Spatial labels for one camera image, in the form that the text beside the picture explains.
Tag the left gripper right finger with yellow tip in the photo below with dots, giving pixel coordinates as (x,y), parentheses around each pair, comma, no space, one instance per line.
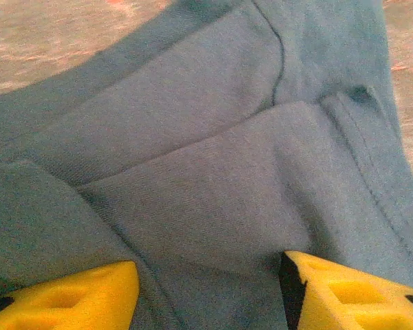
(347,302)

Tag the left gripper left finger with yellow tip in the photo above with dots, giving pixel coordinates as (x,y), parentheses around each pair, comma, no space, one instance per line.
(72,302)

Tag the blue t-shirt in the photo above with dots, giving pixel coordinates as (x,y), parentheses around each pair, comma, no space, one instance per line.
(206,154)

